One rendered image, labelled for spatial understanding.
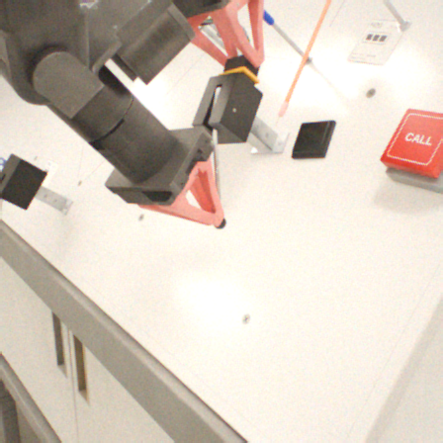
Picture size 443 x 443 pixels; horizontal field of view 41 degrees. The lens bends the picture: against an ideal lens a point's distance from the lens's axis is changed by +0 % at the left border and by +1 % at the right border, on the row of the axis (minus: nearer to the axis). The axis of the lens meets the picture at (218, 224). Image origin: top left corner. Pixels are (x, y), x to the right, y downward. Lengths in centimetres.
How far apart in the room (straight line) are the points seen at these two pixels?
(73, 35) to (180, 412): 36
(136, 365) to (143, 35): 35
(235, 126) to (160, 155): 10
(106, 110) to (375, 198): 24
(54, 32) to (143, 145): 13
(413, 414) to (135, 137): 42
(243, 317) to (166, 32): 26
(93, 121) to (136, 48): 7
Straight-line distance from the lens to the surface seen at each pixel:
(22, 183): 87
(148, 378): 64
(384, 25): 65
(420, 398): 73
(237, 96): 58
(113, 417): 91
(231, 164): 67
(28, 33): 41
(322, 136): 59
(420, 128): 50
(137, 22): 47
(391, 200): 52
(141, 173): 51
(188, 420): 59
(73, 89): 44
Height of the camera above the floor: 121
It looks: 20 degrees down
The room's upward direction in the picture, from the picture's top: straight up
